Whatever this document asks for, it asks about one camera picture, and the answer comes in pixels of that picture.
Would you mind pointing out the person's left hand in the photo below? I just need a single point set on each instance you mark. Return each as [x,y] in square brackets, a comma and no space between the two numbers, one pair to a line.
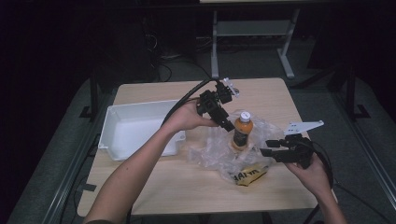
[185,118]

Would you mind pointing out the clear plastic bag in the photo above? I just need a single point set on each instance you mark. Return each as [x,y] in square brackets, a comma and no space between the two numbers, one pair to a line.
[214,152]

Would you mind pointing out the aluminium rail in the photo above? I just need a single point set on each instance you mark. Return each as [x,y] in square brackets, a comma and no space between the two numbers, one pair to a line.
[367,149]
[71,168]

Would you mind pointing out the white plastic bin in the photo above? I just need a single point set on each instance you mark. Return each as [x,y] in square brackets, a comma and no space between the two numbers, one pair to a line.
[130,130]

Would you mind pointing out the person's right hand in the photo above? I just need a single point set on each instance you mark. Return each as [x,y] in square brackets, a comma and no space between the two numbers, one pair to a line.
[313,179]

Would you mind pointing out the yellow snack packet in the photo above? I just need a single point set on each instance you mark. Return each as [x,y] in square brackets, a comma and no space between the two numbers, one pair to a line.
[249,175]

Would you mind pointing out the black metal stand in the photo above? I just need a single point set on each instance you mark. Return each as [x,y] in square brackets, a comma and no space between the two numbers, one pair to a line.
[351,93]
[93,99]

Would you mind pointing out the white desk frame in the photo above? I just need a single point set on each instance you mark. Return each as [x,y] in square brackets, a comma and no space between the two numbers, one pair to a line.
[214,46]

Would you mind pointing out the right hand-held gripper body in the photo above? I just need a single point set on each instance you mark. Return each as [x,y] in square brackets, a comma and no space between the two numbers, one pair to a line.
[299,152]

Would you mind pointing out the orange drink bottle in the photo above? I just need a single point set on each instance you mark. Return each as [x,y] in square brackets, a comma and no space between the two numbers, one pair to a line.
[243,130]

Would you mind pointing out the black tape strip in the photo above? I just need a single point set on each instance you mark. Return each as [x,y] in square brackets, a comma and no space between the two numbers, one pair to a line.
[87,187]

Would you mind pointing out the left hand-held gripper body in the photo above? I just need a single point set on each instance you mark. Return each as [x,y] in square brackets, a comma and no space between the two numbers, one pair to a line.
[211,101]

